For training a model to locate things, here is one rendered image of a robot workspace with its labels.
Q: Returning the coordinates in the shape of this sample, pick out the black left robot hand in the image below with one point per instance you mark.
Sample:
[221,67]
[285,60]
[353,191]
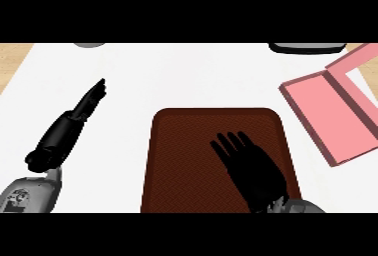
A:
[60,135]

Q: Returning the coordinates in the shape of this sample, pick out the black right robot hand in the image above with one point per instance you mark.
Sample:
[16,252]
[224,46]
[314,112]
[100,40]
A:
[255,173]

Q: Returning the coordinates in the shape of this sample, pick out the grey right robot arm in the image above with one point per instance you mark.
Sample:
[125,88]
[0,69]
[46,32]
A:
[297,206]

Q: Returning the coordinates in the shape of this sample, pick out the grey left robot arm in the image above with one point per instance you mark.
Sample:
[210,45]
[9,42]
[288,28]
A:
[31,195]

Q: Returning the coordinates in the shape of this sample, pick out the brown rectangular tray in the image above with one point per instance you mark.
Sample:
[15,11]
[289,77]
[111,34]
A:
[196,160]

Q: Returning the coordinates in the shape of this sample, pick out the pink open box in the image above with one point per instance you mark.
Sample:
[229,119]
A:
[334,116]

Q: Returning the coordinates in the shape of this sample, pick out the grey round object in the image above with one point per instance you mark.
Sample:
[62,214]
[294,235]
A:
[89,45]

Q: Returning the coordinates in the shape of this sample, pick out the dark grey appliance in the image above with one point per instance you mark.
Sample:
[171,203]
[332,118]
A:
[307,47]

